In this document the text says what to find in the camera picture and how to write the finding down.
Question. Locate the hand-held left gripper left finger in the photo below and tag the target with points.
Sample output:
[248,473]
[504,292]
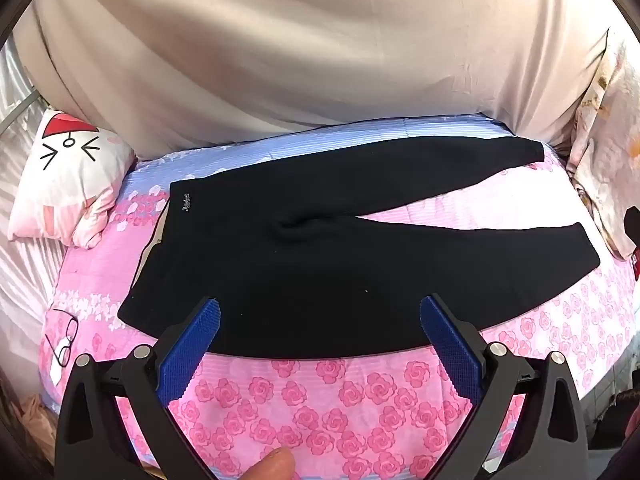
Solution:
[192,355]

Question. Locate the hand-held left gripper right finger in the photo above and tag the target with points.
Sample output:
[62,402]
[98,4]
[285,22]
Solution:
[450,345]

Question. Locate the black pants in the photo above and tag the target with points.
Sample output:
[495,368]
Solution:
[300,270]

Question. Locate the cream floral quilt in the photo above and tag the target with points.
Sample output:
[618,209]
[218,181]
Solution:
[605,160]

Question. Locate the thin black eyeglasses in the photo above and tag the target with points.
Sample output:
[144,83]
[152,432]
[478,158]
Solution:
[62,342]

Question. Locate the pink rose print bedsheet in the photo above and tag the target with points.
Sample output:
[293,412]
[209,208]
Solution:
[325,410]

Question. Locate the white striped cloth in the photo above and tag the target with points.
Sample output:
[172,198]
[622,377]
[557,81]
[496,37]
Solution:
[20,280]

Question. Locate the white cat print pillow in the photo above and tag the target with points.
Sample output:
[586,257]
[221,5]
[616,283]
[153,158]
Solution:
[65,185]

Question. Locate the beige curtain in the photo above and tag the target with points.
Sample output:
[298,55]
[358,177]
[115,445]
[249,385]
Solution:
[300,50]

